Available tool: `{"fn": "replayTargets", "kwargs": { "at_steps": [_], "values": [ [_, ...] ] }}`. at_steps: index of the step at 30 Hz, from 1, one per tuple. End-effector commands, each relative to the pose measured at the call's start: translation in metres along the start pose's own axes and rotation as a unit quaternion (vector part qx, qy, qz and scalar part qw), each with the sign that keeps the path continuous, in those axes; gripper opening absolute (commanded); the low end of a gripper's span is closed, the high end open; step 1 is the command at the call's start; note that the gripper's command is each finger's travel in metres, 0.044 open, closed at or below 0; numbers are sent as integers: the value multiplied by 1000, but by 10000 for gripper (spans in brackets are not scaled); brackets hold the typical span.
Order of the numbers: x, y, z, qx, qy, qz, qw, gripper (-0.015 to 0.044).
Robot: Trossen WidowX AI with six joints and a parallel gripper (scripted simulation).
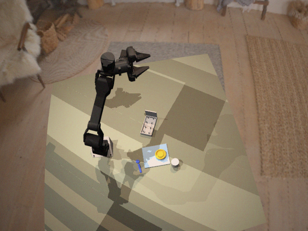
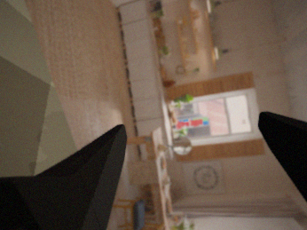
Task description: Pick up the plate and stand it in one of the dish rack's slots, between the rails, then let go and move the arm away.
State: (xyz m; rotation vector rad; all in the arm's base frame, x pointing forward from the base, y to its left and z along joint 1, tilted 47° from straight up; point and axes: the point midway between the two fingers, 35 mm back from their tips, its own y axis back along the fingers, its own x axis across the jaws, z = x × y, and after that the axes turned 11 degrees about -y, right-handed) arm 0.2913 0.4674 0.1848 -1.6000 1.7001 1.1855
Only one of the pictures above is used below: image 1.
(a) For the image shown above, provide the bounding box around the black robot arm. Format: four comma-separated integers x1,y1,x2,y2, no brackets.
83,52,116,157

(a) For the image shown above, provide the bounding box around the golden yellow plate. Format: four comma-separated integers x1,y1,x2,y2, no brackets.
155,149,166,159

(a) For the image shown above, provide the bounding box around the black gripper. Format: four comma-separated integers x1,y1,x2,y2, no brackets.
115,46,150,82

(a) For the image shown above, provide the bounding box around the grey dish rack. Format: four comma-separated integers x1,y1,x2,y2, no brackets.
140,110,157,136

